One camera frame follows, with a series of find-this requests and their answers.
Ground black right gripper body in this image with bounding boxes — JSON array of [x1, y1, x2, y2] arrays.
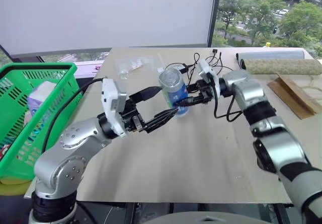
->
[[195, 79, 216, 104]]

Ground grey window frame post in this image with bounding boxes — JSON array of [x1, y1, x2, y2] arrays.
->
[[207, 0, 223, 47]]

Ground tan patterned rolled mat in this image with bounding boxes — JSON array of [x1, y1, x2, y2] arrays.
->
[[240, 58, 322, 76]]

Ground brown paper bag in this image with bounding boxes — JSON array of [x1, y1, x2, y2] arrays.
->
[[267, 73, 319, 120]]

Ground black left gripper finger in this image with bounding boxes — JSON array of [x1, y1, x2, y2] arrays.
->
[[142, 108, 180, 134], [129, 87, 162, 104]]

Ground thin black cable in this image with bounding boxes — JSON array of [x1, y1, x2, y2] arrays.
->
[[185, 51, 235, 84]]

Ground purple white tissue pack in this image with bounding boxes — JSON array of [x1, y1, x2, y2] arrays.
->
[[27, 81, 57, 117]]

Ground green plastic basket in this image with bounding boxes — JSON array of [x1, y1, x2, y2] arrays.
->
[[0, 62, 84, 181]]

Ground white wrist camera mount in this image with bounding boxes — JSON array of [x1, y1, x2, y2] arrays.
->
[[197, 59, 220, 102], [101, 78, 127, 138]]

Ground silver blue drink can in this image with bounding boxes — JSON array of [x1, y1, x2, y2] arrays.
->
[[157, 67, 190, 119]]

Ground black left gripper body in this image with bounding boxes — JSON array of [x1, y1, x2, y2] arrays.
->
[[118, 97, 149, 134]]

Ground red snack package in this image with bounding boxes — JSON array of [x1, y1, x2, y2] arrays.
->
[[0, 143, 11, 160]]

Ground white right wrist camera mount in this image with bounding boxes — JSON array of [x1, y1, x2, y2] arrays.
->
[[197, 59, 220, 102]]

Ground pink printed box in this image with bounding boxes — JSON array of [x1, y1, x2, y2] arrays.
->
[[74, 59, 105, 79]]

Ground beige string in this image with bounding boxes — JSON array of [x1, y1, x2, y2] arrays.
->
[[301, 74, 322, 93]]

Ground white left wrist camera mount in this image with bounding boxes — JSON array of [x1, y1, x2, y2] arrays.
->
[[101, 78, 127, 138]]

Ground black power adapter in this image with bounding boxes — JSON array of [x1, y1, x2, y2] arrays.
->
[[168, 62, 190, 74]]

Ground grey rolled mat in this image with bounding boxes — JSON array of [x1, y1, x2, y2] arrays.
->
[[235, 49, 306, 61]]

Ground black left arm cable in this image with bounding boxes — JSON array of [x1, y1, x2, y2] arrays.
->
[[41, 78, 104, 153]]

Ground white roller blind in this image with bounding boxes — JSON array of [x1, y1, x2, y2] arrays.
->
[[0, 0, 218, 56]]

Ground clear plastic bag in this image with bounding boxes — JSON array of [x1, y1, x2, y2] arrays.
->
[[113, 54, 167, 80]]

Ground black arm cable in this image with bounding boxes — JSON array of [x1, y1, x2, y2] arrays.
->
[[212, 79, 244, 123], [41, 78, 104, 153]]

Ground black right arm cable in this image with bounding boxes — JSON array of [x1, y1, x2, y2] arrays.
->
[[212, 79, 244, 123]]

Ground yellow round stool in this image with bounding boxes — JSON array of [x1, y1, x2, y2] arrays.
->
[[0, 177, 32, 197]]

